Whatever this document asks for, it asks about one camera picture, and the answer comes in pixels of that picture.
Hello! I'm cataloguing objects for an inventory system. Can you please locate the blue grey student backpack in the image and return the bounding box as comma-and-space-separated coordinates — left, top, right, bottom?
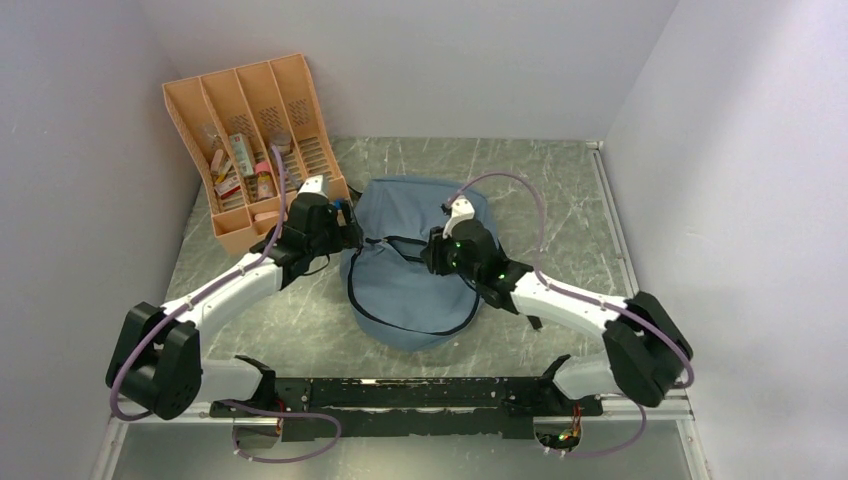
340, 176, 503, 351

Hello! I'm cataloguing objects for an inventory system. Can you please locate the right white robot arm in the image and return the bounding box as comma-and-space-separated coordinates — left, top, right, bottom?
421, 219, 693, 414

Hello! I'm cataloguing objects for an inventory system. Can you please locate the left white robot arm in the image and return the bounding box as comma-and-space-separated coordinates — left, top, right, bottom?
106, 193, 362, 421

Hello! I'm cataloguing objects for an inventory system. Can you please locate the pink capped glue bottle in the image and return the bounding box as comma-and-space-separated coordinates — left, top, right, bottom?
255, 160, 277, 201

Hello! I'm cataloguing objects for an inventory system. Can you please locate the red white small box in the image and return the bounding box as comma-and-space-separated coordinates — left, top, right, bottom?
214, 177, 241, 200

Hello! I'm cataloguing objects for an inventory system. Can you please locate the grey round jar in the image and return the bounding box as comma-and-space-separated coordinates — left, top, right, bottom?
269, 130, 293, 152

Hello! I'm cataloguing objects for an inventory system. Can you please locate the tall white carton box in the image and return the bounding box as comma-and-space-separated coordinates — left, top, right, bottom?
229, 133, 255, 177

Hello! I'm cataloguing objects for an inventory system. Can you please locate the peach plastic file organizer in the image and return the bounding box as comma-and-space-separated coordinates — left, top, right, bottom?
162, 54, 350, 254

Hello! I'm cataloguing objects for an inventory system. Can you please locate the black mounting base rail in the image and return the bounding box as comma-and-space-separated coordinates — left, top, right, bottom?
252, 377, 603, 441

